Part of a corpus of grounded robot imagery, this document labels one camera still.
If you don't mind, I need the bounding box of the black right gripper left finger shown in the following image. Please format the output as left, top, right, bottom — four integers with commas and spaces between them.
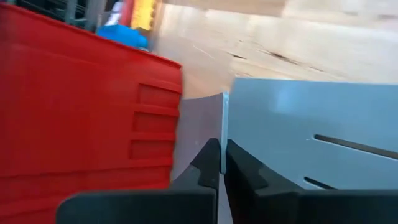
57, 138, 221, 224

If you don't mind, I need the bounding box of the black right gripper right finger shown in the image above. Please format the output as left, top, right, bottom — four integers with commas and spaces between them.
225, 139, 398, 224

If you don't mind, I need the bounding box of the long grey slotted divider panel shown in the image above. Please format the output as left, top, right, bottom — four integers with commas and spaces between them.
220, 77, 398, 190

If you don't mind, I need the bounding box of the short grey slotted divider panel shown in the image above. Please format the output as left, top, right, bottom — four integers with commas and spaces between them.
170, 92, 223, 190

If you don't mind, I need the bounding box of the large red plastic bin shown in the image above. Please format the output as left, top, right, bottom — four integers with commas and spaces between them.
0, 2, 183, 224

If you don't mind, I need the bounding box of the yellow block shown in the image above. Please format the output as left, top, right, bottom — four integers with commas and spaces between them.
130, 0, 157, 31

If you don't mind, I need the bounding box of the red block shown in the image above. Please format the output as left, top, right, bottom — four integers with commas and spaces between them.
119, 0, 135, 26

